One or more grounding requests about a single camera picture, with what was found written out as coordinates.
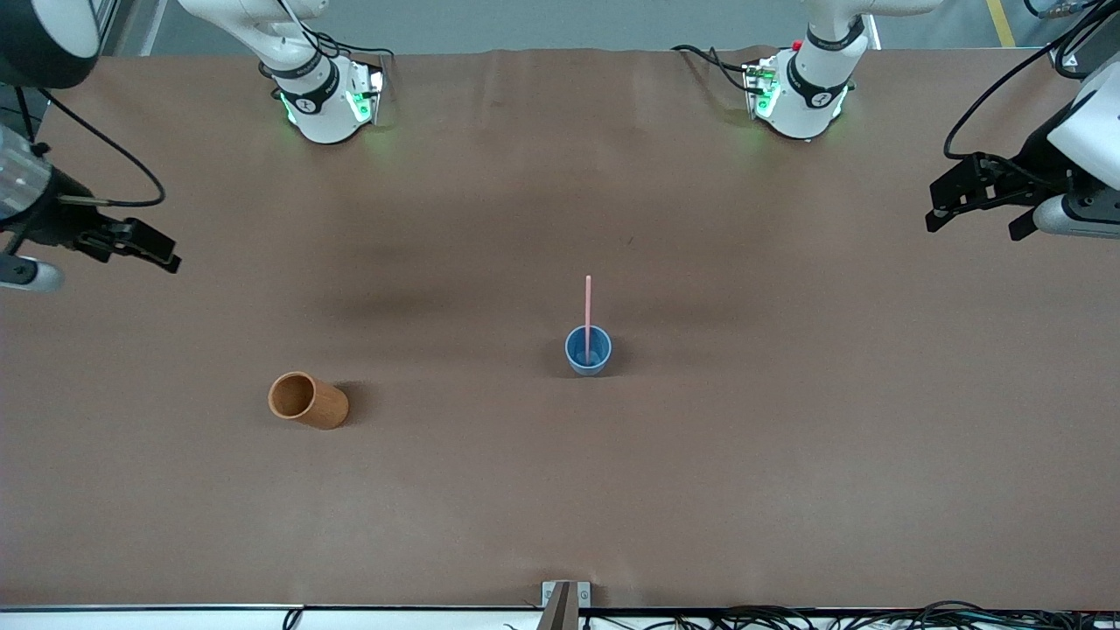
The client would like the blue cup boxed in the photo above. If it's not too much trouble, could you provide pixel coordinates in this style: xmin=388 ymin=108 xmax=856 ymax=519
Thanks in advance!
xmin=564 ymin=325 xmax=613 ymax=377

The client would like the brown wooden cup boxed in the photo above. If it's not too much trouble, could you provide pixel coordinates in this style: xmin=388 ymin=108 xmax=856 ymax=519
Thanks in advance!
xmin=267 ymin=371 xmax=350 ymax=431

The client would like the base connector plate green light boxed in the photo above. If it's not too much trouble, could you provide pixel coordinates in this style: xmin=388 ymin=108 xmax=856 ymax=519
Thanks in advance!
xmin=742 ymin=57 xmax=781 ymax=121
xmin=346 ymin=63 xmax=386 ymax=126

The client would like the brown table cover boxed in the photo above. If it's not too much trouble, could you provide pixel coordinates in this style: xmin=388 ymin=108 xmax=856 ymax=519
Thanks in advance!
xmin=0 ymin=48 xmax=1120 ymax=611

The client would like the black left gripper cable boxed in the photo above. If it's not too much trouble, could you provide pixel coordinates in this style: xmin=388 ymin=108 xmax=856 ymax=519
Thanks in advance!
xmin=943 ymin=0 xmax=1120 ymax=167

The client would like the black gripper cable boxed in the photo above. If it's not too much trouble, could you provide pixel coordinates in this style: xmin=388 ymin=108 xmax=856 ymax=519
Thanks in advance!
xmin=943 ymin=0 xmax=1120 ymax=167
xmin=13 ymin=87 xmax=167 ymax=208

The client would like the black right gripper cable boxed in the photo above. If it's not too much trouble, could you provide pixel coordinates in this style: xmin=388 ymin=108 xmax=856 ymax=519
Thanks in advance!
xmin=13 ymin=87 xmax=167 ymax=208

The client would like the black base cable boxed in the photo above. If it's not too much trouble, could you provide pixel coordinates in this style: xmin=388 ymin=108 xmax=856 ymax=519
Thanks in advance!
xmin=672 ymin=44 xmax=755 ymax=93
xmin=276 ymin=0 xmax=392 ymax=84

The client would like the white table edge rail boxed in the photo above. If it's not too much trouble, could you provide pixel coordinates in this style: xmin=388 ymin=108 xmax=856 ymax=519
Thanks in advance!
xmin=0 ymin=604 xmax=1120 ymax=630

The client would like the brown camera pole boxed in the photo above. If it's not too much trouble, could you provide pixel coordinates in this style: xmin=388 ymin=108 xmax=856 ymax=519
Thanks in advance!
xmin=537 ymin=582 xmax=578 ymax=630

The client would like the metal clamp bracket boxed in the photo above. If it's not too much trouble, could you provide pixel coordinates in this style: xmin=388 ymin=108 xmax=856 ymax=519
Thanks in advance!
xmin=541 ymin=580 xmax=592 ymax=630

